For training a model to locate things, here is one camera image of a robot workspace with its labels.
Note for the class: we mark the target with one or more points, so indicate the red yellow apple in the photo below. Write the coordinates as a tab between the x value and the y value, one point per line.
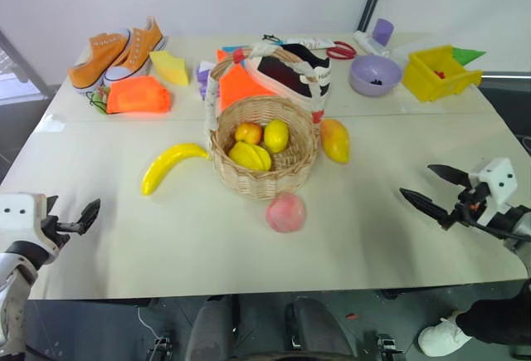
249	132

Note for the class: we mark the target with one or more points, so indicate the dark rounded shape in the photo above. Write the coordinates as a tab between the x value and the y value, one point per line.
211	328

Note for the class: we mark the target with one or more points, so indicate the purple plastic bowl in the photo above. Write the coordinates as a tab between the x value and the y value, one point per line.
375	72

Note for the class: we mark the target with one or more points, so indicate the yellow starfruit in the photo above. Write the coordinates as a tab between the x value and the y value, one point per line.
249	155

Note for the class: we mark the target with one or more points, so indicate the yellow wedge sponge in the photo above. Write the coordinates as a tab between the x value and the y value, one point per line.
170	66

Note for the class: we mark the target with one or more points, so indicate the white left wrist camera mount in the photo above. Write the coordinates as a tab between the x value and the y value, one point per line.
18	218

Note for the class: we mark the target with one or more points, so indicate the orange mesh bag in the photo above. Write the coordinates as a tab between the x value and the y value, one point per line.
139	95

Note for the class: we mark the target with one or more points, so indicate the purple white block stack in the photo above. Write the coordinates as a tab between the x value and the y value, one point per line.
203	79

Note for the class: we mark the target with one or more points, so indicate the black clip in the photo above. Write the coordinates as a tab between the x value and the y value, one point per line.
271	38

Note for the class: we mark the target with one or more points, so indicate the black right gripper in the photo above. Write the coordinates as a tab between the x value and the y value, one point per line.
471	205

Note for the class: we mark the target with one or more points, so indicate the black trouser leg of person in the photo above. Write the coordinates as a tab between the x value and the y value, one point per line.
498	315

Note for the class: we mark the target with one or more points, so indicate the grey window frame bar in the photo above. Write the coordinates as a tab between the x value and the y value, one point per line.
25	64

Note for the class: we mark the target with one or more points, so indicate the white tube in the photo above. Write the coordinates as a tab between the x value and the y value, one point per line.
309	42

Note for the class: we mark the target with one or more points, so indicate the small green red toy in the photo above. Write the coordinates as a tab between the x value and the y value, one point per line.
98	97

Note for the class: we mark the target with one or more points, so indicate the white plastic package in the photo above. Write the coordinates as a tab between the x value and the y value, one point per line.
369	43

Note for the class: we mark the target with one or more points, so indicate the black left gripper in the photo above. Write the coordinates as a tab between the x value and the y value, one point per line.
53	230

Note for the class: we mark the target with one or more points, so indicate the yellow banana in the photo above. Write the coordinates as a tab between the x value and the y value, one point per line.
166	164

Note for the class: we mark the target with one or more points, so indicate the white shoe of person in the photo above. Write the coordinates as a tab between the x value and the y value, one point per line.
439	336

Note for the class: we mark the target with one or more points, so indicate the yellow plastic bin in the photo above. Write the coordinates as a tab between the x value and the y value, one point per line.
439	81

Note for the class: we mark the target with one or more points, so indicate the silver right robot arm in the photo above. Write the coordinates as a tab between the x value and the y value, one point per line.
519	228

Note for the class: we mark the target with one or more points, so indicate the purple cup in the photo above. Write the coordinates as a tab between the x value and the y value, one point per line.
383	32

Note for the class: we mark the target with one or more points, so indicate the yellow red mango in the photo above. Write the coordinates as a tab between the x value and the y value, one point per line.
335	141

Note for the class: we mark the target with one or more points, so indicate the black white pink sneaker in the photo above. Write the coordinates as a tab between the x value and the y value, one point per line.
286	72

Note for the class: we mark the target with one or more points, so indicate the red scissors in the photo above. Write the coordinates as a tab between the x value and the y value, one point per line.
342	50

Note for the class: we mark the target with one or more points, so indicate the black metal bracket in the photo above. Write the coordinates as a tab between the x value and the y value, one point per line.
159	348
383	346

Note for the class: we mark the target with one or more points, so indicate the yellow lemon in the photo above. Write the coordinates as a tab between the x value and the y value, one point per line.
276	136

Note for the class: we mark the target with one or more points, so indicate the pink peach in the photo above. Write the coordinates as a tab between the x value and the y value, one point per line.
286	213

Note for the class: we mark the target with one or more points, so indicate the green triangular piece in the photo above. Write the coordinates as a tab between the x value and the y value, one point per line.
469	55

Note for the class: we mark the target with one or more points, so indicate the orange canvas sneaker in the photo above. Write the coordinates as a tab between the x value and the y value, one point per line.
139	47
93	64

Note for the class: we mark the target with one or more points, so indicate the orange cloth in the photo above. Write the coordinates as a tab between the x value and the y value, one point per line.
238	85

